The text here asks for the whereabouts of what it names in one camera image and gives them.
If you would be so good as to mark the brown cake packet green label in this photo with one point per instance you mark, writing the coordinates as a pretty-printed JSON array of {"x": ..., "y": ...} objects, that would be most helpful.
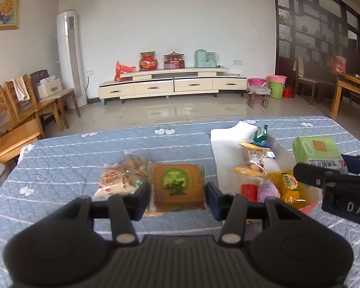
[{"x": 177, "y": 186}]

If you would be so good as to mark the purple snack packet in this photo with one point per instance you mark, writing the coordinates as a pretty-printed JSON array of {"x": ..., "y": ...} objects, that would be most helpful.
[{"x": 268, "y": 192}]

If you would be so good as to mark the red plastic bag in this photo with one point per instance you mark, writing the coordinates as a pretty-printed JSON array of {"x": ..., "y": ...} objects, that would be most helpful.
[{"x": 121, "y": 70}]

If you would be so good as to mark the cream TV cabinet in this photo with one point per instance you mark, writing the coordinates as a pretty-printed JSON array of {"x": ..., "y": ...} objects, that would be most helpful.
[{"x": 174, "y": 85}]

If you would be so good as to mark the rice cracker packet red label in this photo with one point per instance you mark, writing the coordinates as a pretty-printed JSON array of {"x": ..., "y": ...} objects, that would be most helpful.
[{"x": 249, "y": 192}]

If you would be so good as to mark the small wooden stool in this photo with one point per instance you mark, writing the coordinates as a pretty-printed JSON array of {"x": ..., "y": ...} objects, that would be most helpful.
[{"x": 259, "y": 94}]

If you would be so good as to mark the white wall outlet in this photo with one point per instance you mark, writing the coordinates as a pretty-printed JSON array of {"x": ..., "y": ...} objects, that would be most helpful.
[
  {"x": 237, "y": 62},
  {"x": 90, "y": 72}
]

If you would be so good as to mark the pink basin on bucket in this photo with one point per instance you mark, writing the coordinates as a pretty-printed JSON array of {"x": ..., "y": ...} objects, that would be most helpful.
[{"x": 277, "y": 78}]

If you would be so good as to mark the green plastic bucket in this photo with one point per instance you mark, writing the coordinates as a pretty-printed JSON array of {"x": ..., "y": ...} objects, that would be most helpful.
[{"x": 276, "y": 90}]

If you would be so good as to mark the dark wooden chair with cloth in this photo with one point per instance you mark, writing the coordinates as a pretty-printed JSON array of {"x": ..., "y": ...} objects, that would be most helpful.
[{"x": 313, "y": 81}]

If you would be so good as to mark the mint green kitchen appliance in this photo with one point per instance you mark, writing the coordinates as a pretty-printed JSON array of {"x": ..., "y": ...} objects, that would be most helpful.
[{"x": 200, "y": 58}]

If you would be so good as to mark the wooden dining table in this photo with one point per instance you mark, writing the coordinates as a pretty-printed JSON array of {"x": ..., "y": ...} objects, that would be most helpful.
[{"x": 354, "y": 85}]

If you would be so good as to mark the white cardboard box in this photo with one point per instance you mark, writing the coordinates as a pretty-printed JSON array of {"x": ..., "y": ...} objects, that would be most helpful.
[{"x": 225, "y": 153}]

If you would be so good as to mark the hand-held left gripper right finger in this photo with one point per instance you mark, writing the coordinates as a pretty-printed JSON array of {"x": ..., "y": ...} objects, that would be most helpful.
[{"x": 211, "y": 198}]

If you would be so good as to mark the yellow snack packet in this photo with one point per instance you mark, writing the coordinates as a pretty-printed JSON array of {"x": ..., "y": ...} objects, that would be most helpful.
[{"x": 291, "y": 192}]

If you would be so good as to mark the dark wooden chair cream seat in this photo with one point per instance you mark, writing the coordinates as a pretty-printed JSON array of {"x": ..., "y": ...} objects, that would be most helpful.
[{"x": 63, "y": 93}]

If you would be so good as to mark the red round jar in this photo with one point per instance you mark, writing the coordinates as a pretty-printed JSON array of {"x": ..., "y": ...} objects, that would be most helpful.
[{"x": 148, "y": 61}]

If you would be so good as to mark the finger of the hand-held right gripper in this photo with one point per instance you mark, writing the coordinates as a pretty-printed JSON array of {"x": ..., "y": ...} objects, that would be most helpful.
[
  {"x": 312, "y": 175},
  {"x": 355, "y": 165}
]

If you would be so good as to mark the red gift bag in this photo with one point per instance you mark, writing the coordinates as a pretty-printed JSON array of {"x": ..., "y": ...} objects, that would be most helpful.
[{"x": 339, "y": 64}]

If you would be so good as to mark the white towel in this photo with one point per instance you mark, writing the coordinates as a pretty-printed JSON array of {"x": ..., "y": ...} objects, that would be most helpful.
[{"x": 21, "y": 88}]

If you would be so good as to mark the light green snack packet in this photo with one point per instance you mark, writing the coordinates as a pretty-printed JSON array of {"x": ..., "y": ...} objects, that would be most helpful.
[{"x": 315, "y": 150}]

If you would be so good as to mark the small red container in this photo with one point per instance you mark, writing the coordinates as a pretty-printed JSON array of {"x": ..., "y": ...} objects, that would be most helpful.
[{"x": 287, "y": 92}]

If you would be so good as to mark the mint green blender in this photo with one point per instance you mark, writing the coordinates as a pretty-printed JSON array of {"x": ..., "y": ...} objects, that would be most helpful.
[{"x": 212, "y": 59}]

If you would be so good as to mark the white gift bag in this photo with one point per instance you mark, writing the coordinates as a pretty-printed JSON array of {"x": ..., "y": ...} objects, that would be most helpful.
[{"x": 49, "y": 85}]

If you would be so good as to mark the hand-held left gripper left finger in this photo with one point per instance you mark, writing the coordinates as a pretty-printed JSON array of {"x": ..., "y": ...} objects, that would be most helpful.
[{"x": 144, "y": 196}]

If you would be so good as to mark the clear brown cracker packet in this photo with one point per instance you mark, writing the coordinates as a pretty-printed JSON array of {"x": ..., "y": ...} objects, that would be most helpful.
[{"x": 135, "y": 163}]

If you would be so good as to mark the white standing air conditioner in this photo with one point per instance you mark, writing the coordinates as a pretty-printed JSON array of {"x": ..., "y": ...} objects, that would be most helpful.
[{"x": 69, "y": 60}]

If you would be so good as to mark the dark wooden display cabinet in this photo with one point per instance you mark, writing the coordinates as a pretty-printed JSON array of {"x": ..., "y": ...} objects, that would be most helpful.
[{"x": 318, "y": 21}]

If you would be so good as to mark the small dark green packet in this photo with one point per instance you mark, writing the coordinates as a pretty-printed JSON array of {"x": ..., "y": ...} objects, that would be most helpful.
[{"x": 260, "y": 134}]

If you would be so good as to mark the clear orange-edged pastry packet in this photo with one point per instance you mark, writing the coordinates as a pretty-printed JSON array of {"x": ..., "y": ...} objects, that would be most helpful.
[{"x": 252, "y": 166}]

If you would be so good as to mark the red pavilion gift box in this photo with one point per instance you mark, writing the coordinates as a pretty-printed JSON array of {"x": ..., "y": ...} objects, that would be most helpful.
[{"x": 174, "y": 61}]

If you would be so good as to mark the pink plastic basin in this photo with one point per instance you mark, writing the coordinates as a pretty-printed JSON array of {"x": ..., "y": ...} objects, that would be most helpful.
[{"x": 257, "y": 82}]

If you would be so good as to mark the beige round-print snack packet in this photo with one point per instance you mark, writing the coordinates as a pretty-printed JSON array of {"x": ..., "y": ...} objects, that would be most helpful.
[{"x": 111, "y": 180}]

